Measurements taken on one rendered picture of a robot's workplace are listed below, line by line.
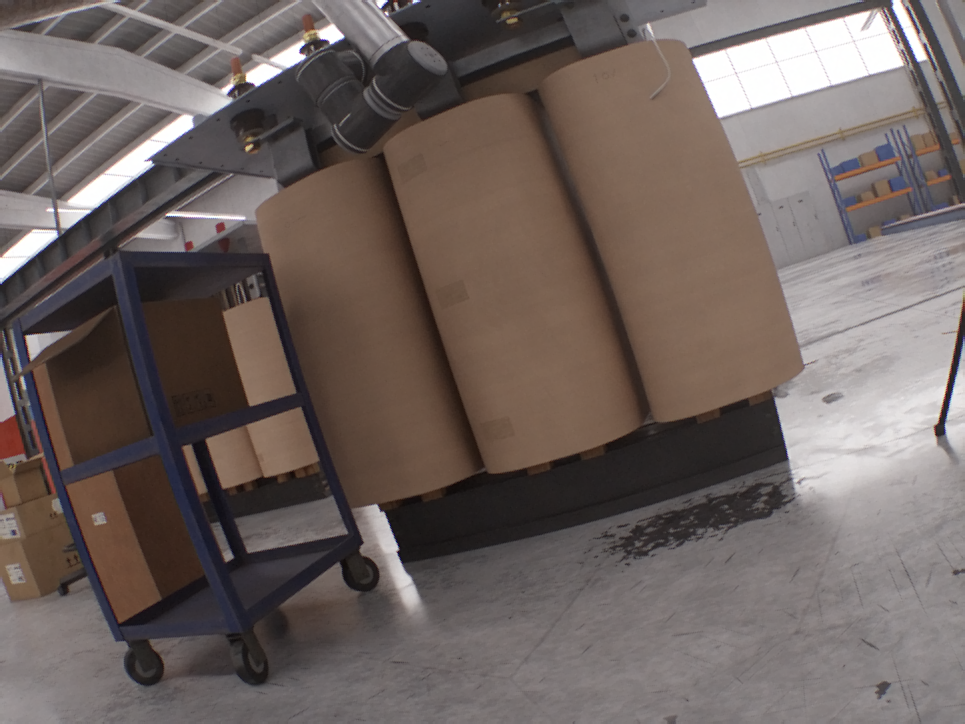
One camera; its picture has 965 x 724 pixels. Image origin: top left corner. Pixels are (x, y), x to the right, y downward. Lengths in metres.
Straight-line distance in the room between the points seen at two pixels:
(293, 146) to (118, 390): 0.91
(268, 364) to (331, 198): 2.26
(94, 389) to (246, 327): 2.63
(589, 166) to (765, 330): 0.55
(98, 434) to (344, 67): 0.96
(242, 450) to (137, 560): 2.26
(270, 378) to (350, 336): 2.22
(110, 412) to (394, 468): 0.80
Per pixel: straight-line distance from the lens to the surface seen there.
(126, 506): 2.20
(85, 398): 1.64
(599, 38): 1.86
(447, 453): 1.95
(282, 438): 4.13
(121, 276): 1.48
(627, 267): 1.76
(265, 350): 4.15
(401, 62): 1.52
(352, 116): 1.59
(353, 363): 1.95
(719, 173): 1.76
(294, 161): 2.10
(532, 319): 1.77
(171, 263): 1.61
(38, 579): 4.09
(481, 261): 1.80
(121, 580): 2.35
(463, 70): 1.98
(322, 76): 1.64
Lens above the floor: 0.50
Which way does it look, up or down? level
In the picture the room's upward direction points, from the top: 18 degrees counter-clockwise
